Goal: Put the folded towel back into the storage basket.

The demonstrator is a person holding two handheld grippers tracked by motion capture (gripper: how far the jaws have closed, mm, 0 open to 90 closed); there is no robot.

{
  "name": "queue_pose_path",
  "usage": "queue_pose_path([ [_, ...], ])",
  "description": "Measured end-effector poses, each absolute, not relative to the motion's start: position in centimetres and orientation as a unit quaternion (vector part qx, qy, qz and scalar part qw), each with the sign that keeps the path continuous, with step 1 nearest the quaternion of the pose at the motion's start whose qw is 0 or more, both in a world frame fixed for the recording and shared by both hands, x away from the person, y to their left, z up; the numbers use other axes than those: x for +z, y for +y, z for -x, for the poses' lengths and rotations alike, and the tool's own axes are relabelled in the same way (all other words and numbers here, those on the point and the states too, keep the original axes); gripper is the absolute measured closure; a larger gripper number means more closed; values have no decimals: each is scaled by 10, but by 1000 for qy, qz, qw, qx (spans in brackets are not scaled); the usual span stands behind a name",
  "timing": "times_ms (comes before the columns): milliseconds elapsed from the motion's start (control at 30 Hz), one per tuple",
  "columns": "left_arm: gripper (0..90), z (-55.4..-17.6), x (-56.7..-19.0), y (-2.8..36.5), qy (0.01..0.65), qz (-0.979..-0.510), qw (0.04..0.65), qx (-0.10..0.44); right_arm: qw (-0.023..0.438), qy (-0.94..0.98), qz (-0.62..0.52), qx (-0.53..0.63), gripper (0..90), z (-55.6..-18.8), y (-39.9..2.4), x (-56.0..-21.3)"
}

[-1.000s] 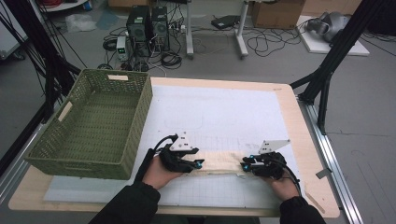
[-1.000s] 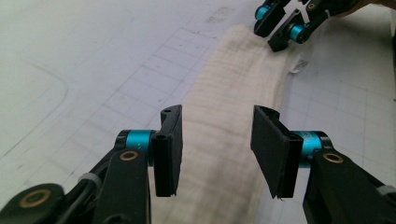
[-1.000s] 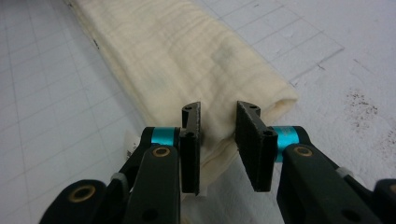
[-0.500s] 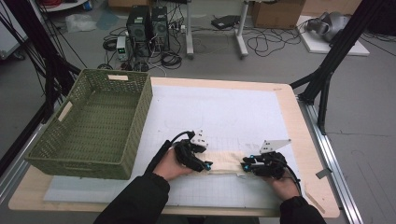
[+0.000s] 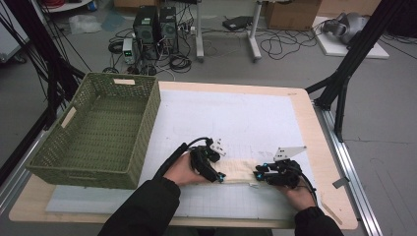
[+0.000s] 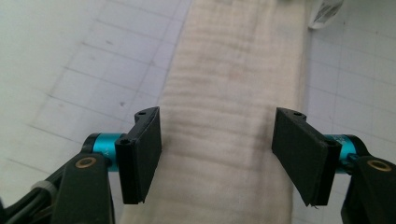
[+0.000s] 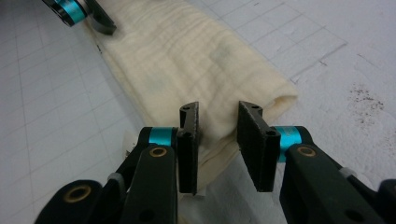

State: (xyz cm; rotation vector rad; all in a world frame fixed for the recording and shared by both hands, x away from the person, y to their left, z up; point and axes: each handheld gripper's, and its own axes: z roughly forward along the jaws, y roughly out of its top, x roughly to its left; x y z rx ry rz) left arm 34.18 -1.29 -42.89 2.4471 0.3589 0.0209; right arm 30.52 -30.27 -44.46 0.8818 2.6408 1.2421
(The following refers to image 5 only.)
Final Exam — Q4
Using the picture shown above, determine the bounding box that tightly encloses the person's right hand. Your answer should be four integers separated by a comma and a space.
276, 184, 319, 212

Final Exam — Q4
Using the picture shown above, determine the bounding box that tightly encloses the black metal frame stand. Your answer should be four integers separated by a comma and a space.
304, 0, 409, 143
0, 0, 87, 186

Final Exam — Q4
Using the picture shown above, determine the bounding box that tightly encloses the white round table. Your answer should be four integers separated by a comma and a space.
38, 0, 96, 14

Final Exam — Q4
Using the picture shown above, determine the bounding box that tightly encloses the white floor board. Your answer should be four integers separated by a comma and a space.
312, 15, 390, 60

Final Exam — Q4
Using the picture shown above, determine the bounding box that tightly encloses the cream egg print cloth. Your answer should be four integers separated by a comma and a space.
210, 157, 264, 189

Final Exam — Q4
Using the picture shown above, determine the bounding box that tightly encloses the aluminium rail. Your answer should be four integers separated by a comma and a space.
0, 129, 47, 214
313, 99, 384, 236

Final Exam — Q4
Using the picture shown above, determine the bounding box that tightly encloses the left hand-held gripper cable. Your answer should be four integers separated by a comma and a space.
152, 136, 213, 181

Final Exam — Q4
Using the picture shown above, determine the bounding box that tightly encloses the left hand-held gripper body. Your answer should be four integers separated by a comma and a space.
189, 137, 228, 183

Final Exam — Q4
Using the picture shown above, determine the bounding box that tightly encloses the white desk leg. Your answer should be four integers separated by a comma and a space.
248, 0, 264, 63
195, 0, 206, 63

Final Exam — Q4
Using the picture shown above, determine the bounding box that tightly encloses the tangle of black cables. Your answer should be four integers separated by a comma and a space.
260, 28, 324, 61

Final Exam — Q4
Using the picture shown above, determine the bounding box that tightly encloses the brown cardboard box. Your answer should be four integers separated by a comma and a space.
265, 0, 323, 31
113, 0, 161, 9

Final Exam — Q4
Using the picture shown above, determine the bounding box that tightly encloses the white grid mat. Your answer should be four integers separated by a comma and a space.
45, 88, 318, 221

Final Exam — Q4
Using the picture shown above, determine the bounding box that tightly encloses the black computer tower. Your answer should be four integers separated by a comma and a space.
158, 6, 180, 54
132, 5, 159, 61

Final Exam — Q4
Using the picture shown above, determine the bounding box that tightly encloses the clear plastic bag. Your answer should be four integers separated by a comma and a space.
68, 14, 102, 35

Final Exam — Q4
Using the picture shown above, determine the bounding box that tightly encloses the thin wooden strip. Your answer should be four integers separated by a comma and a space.
320, 200, 344, 226

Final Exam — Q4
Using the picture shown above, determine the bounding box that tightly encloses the flat black device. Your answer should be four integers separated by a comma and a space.
221, 15, 254, 32

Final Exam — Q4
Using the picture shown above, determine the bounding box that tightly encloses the hand-held gripper cable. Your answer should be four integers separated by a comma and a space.
152, 136, 213, 181
296, 170, 319, 207

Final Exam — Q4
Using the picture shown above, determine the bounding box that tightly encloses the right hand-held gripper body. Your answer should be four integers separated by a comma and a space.
263, 146, 308, 190

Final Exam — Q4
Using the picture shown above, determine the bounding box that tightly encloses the coiled black cable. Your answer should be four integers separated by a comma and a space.
168, 53, 193, 74

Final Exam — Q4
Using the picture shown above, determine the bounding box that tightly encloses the grey rounded device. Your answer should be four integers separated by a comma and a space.
322, 12, 370, 45

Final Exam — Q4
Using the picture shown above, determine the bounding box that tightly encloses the right hand-held gripper cable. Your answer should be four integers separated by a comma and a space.
296, 170, 319, 207

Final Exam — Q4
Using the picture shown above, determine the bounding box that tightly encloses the small white power unit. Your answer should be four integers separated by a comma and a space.
122, 37, 136, 65

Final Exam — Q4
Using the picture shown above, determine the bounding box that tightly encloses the green woven basket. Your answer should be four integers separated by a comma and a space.
25, 72, 162, 191

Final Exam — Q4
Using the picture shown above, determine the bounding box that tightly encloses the person's left hand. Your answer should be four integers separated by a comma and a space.
162, 151, 210, 188

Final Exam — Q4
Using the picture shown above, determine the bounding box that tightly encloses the grey tape piece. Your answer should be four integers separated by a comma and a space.
331, 176, 351, 190

